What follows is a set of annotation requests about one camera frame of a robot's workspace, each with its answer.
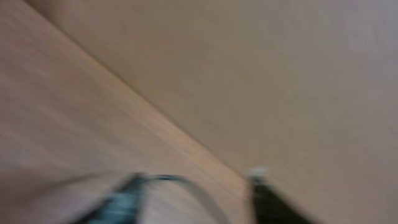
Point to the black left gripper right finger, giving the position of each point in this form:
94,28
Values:
268,206

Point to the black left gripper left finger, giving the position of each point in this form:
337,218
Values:
123,206

